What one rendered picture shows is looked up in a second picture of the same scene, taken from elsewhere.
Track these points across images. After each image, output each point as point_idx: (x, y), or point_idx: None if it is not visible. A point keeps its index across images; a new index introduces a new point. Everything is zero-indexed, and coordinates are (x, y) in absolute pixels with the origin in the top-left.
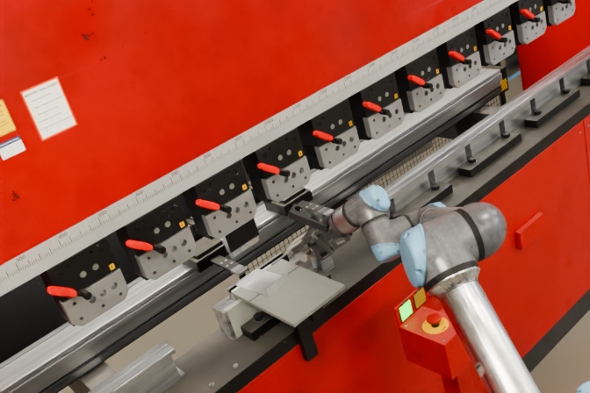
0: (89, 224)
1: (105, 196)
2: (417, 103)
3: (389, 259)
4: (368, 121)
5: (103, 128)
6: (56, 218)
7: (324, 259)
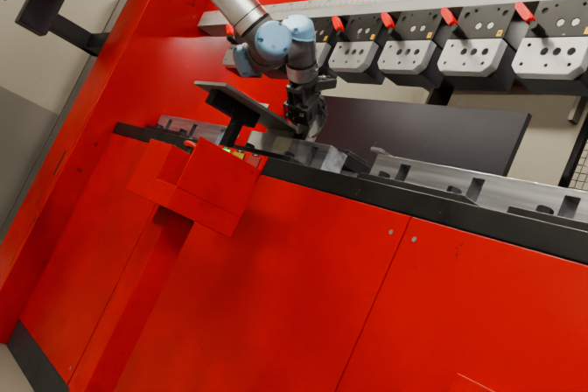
0: (267, 9)
1: None
2: (521, 57)
3: (234, 60)
4: (446, 43)
5: None
6: None
7: (284, 115)
